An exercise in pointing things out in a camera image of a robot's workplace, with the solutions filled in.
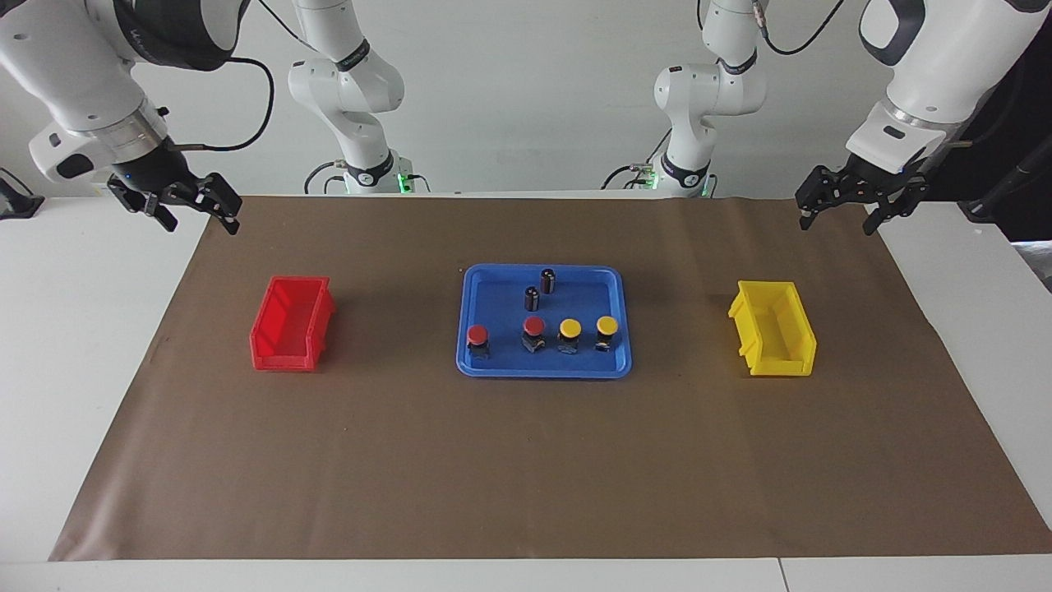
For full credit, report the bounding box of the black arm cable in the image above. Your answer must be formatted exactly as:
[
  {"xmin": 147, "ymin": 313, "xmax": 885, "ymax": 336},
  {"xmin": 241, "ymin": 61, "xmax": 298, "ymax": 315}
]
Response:
[
  {"xmin": 168, "ymin": 0, "xmax": 309, "ymax": 154},
  {"xmin": 697, "ymin": 0, "xmax": 847, "ymax": 57}
]

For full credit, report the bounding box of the black right base cable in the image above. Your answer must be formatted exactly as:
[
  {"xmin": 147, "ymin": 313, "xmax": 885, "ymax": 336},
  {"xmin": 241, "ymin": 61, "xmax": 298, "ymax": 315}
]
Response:
[{"xmin": 303, "ymin": 160, "xmax": 432, "ymax": 196}]

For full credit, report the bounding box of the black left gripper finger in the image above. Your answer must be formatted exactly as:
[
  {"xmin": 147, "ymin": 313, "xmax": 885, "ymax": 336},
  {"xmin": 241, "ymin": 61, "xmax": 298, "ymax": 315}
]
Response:
[
  {"xmin": 862, "ymin": 197, "xmax": 906, "ymax": 238},
  {"xmin": 795, "ymin": 165, "xmax": 832, "ymax": 232}
]

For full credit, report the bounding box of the brown table mat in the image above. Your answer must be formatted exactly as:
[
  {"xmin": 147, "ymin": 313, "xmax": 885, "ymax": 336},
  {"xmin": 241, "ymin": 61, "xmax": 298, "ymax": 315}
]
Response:
[{"xmin": 49, "ymin": 194, "xmax": 1052, "ymax": 562}]

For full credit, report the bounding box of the blue plastic tray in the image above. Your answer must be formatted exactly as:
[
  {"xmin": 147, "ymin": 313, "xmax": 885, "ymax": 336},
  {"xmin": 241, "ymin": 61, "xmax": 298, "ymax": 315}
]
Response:
[{"xmin": 456, "ymin": 263, "xmax": 634, "ymax": 379}]

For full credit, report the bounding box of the black base cable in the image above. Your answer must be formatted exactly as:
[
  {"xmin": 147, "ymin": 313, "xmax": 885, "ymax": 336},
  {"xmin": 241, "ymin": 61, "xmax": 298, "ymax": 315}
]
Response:
[
  {"xmin": 303, "ymin": 160, "xmax": 432, "ymax": 196},
  {"xmin": 600, "ymin": 127, "xmax": 720, "ymax": 198}
]

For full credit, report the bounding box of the black left base cable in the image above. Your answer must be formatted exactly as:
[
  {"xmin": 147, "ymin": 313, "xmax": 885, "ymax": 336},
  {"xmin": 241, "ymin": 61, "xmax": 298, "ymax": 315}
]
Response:
[{"xmin": 600, "ymin": 127, "xmax": 720, "ymax": 198}]

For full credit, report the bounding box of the yellow plastic bin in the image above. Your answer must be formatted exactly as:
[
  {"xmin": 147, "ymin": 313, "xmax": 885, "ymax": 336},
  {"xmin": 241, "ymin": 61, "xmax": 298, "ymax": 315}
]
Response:
[{"xmin": 728, "ymin": 280, "xmax": 818, "ymax": 377}]

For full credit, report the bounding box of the red plastic bin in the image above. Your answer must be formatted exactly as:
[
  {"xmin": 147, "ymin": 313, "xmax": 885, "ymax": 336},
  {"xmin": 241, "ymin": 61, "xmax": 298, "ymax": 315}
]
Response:
[{"xmin": 250, "ymin": 275, "xmax": 336, "ymax": 372}]

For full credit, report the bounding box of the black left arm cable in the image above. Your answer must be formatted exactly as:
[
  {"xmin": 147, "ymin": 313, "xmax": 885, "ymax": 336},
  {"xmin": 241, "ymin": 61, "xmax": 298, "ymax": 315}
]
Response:
[{"xmin": 697, "ymin": 0, "xmax": 847, "ymax": 57}]

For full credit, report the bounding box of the black background panel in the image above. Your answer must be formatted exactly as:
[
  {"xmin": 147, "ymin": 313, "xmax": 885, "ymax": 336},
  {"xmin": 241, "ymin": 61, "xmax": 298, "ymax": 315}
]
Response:
[{"xmin": 929, "ymin": 49, "xmax": 1052, "ymax": 243}]

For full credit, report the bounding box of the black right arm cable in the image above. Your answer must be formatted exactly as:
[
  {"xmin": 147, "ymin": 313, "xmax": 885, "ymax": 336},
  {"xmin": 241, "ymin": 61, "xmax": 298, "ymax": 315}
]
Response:
[{"xmin": 168, "ymin": 0, "xmax": 309, "ymax": 154}]

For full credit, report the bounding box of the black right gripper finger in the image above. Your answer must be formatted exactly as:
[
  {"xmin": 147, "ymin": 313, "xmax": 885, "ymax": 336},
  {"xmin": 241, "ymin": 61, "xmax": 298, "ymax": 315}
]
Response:
[
  {"xmin": 201, "ymin": 173, "xmax": 242, "ymax": 236},
  {"xmin": 144, "ymin": 197, "xmax": 178, "ymax": 234}
]

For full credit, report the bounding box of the black clamp object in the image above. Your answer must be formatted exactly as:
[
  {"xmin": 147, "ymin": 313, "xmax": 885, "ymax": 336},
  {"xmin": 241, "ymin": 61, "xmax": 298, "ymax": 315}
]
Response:
[{"xmin": 0, "ymin": 168, "xmax": 46, "ymax": 220}]

